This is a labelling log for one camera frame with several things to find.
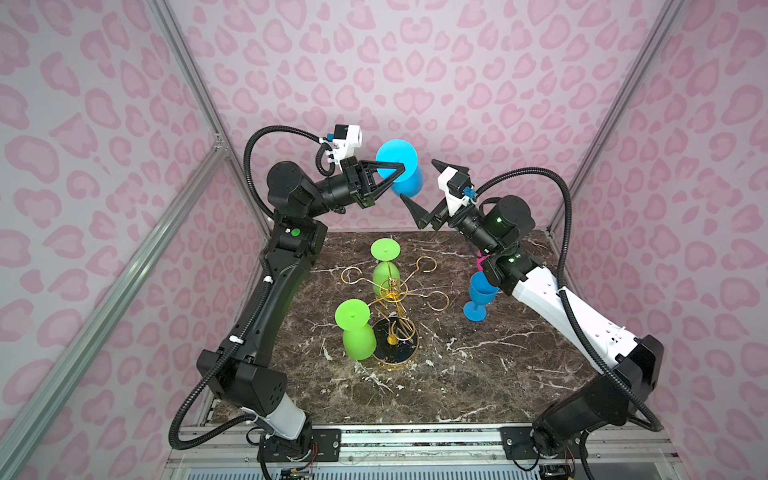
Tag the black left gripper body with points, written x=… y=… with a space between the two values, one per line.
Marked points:
x=339 y=193

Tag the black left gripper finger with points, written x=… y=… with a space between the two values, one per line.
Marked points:
x=371 y=189
x=383 y=169

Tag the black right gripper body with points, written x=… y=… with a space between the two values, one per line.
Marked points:
x=476 y=230

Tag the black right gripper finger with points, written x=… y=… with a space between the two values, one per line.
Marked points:
x=448 y=171
x=420 y=215

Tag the magenta wine glass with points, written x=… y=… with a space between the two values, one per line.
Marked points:
x=479 y=260

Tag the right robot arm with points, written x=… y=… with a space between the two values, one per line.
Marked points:
x=628 y=366

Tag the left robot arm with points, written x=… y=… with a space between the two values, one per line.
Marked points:
x=238 y=371

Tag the back green wine glass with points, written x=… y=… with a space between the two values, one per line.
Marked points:
x=385 y=251

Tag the green wine glass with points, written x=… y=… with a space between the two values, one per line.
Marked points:
x=359 y=340
x=385 y=251

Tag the front green wine glass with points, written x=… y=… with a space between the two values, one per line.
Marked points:
x=359 y=340

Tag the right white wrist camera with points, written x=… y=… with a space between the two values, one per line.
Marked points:
x=459 y=192

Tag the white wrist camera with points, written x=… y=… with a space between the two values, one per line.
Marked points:
x=459 y=192
x=336 y=146

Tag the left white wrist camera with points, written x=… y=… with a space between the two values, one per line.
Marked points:
x=336 y=146

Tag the gold wire glass rack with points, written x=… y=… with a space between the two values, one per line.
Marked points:
x=396 y=333

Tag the aluminium frame post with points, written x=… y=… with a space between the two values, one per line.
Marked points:
x=38 y=414

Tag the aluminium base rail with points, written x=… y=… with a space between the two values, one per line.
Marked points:
x=436 y=451

